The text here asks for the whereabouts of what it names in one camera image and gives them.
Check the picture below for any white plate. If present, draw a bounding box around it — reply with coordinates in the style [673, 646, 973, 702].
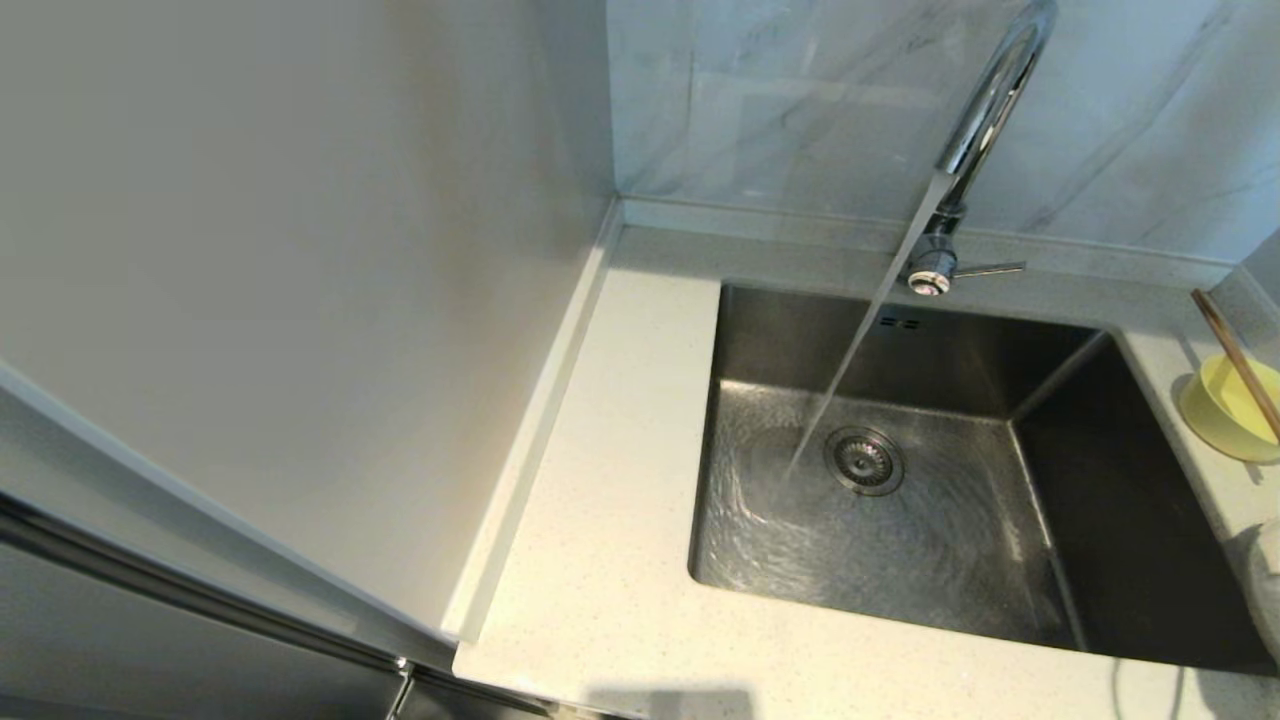
[1240, 522, 1280, 666]

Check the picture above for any chrome door handle rail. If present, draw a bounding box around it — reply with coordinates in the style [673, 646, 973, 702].
[0, 495, 413, 683]

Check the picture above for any yellow plastic bowl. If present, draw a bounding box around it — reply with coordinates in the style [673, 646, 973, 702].
[1180, 354, 1280, 464]

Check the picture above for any stainless steel sink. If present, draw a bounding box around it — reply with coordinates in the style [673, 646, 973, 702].
[688, 280, 1280, 676]

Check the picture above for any chrome gooseneck faucet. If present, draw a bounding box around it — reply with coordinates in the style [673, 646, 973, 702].
[897, 0, 1063, 297]

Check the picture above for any grey steel appliance door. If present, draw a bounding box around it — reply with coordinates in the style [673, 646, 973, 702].
[0, 545, 411, 720]

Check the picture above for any round metal drain strainer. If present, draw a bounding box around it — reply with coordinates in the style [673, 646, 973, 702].
[824, 426, 907, 498]

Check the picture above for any wooden chopstick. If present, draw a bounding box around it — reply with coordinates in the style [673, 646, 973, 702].
[1196, 289, 1280, 437]
[1190, 291, 1280, 444]

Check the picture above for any white tall cabinet panel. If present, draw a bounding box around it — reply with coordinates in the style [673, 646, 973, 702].
[0, 0, 623, 651]

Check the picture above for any grey cabinet front under counter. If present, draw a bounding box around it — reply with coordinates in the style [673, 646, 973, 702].
[385, 672, 601, 720]

